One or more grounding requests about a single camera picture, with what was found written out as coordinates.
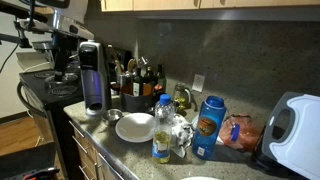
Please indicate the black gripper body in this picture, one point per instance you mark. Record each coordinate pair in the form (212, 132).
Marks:
(63, 45)

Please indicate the white towel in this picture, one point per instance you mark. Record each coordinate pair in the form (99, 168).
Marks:
(182, 133)

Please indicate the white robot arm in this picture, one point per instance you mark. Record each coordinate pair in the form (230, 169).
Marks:
(71, 10)

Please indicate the white round plate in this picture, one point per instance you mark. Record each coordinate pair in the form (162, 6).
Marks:
(135, 127)

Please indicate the black stove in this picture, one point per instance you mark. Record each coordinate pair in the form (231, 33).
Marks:
(50, 96)

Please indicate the utensil holder with utensils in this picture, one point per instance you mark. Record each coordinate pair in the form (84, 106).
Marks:
(124, 78)

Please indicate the steel bowl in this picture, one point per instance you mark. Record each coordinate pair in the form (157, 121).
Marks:
(112, 116)

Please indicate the dark bottle white label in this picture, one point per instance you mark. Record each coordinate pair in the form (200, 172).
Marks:
(137, 83)

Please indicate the dark pot orange interior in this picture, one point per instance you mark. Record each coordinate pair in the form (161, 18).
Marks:
(135, 101)

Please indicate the dark glass bottle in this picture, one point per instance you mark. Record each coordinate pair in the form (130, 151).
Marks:
(149, 76)

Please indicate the wooden lower cabinets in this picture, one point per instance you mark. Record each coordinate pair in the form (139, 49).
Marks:
(88, 156)

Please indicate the wooden cabinets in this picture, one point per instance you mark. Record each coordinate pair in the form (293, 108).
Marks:
(88, 156)
(206, 4)

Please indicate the green glass bottle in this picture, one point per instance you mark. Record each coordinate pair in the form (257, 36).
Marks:
(161, 78)

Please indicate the clear bottle blue cap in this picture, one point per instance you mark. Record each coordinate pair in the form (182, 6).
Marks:
(162, 133)

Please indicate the wooden upper cabinets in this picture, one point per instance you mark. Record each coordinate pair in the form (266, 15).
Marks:
(206, 4)

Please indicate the blue water bottle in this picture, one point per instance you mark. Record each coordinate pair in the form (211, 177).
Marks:
(208, 128)

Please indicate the white rice cooker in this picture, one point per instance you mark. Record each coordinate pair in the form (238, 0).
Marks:
(200, 178)

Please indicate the red plastic bag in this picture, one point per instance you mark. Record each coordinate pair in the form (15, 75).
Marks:
(246, 133)

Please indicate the black appliance under cutting board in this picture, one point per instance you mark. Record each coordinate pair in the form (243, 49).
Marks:
(266, 163)

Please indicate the white black kitchen appliance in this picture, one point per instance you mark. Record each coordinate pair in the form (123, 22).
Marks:
(300, 143)

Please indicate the black camera stand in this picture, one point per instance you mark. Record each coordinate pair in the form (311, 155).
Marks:
(23, 41)

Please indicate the white wall outlet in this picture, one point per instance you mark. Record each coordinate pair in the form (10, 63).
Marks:
(198, 83)

